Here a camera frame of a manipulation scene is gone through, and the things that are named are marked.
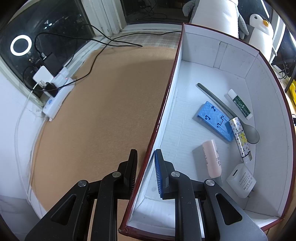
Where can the red box white interior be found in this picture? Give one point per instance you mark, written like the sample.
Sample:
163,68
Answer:
220,62

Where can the white usb wall charger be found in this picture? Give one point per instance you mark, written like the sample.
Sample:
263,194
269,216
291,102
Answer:
241,180

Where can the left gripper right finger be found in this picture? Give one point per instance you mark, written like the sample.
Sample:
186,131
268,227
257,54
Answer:
203,210

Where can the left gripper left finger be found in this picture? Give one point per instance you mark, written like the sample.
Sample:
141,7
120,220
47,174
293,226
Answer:
88,211

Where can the yellow fruit bowl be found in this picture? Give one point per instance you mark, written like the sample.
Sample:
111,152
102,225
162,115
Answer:
292,89

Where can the green white tube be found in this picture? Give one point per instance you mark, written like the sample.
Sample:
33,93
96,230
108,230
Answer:
240,104

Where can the black plug on strip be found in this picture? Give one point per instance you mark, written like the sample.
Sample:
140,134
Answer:
51,89

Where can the pink white bottle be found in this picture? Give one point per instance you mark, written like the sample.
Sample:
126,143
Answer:
212,159

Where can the black power adapter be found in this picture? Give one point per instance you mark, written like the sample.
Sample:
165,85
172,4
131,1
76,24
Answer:
52,63

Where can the blue phone stand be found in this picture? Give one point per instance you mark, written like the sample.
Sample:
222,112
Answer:
216,119

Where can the large plush penguin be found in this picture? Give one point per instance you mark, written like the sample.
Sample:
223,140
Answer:
221,15

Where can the grey metal spoon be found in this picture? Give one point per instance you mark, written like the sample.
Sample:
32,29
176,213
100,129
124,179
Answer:
251,133

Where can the patterned white lip balm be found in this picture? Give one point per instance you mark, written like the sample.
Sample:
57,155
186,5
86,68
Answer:
241,140

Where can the small plush penguin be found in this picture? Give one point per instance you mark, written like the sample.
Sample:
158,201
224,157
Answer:
261,36

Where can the white power strip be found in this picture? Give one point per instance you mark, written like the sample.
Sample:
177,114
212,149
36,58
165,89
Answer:
53,105

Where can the white charger on strip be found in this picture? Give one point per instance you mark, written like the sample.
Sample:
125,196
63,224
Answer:
43,76

